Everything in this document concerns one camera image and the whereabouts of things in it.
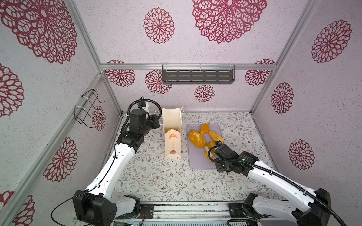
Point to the grey metal wall shelf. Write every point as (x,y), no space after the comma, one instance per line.
(197,76)

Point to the lavender plastic tray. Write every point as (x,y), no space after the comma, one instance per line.
(197,159)

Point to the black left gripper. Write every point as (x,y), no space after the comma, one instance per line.
(153,117)

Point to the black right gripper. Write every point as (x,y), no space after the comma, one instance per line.
(218,168)

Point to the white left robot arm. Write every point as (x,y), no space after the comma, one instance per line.
(102,187)

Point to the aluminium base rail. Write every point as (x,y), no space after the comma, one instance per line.
(183,210)

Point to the white paper bag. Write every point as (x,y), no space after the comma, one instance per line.
(172,127)

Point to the black wire wall rack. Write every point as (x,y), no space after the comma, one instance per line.
(83,111)

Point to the yellow elongated bread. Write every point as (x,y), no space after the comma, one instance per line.
(215,136)

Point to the orange round flat bread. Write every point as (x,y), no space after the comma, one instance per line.
(204,128)

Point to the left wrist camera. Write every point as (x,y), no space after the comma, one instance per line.
(142,104)

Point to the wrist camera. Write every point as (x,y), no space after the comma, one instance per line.
(218,143)
(142,104)

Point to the striped croissant bread middle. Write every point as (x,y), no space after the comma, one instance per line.
(210,156)

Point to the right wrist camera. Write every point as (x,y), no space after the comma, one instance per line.
(218,143)

